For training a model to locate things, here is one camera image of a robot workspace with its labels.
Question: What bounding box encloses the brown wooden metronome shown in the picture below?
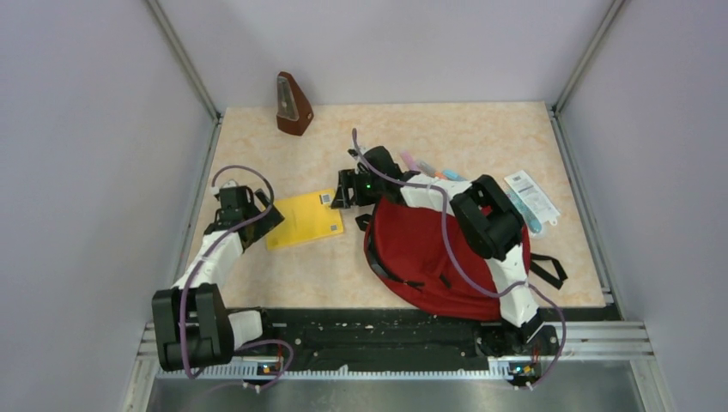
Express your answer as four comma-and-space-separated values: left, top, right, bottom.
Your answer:
276, 71, 314, 136

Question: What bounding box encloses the pink highlighter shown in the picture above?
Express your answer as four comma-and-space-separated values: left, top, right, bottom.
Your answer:
399, 150, 422, 173

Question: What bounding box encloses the orange highlighter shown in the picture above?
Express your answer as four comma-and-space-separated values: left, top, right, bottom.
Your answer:
416, 160, 447, 179

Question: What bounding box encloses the yellow notebook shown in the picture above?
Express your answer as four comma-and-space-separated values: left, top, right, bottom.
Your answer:
265, 189, 344, 251

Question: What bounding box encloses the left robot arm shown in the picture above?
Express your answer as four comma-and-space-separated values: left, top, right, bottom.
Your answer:
151, 182, 284, 372

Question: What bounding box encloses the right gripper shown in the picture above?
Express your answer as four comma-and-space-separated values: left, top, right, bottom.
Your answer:
331, 169, 385, 210

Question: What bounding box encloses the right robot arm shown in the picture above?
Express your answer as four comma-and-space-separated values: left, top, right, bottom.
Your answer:
331, 146, 544, 354

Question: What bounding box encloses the blue correction tape pack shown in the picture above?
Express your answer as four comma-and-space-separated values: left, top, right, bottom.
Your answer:
506, 189, 547, 239

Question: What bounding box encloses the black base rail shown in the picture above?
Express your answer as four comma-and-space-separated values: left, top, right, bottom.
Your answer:
235, 308, 560, 373

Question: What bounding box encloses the red backpack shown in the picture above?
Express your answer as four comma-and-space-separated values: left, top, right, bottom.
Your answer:
355, 197, 567, 322

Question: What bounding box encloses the blue highlighter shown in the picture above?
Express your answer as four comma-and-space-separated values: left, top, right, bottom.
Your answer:
442, 169, 467, 181

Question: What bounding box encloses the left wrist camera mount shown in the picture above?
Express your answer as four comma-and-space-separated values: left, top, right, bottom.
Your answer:
210, 179, 239, 196

